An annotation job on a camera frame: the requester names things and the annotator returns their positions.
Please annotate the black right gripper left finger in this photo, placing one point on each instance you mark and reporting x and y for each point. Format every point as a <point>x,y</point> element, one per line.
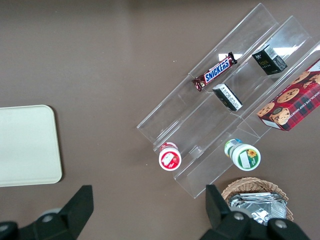
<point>72,212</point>

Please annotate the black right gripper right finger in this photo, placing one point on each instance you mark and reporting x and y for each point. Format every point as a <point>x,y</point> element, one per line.
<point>215,210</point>

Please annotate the tan wicker basket wavy rim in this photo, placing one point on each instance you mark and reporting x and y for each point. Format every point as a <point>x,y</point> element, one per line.
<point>250,185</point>

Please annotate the cream rectangular plastic tray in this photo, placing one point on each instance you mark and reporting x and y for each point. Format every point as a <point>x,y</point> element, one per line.
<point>27,145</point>

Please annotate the silver foil wrapped food pack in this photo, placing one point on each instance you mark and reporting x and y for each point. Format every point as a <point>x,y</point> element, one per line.
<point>260,205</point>

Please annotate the yogurt cup green sunflower lid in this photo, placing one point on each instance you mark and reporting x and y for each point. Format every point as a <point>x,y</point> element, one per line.
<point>246,156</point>

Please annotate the strawberry yogurt cup red lid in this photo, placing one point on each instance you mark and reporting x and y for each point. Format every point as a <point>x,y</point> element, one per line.
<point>170,158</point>

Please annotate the clear acrylic tiered shelf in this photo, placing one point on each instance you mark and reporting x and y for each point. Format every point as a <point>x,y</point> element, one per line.
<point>175,112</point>

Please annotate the small black carton box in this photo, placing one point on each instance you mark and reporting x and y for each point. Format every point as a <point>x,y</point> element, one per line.
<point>267,62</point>
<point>228,97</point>

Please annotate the red chocolate chip cookie box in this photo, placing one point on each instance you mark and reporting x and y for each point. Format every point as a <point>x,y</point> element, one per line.
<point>295,102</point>

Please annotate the Snickers chocolate bar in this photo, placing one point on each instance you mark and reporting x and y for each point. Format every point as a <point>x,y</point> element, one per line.
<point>217,71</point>

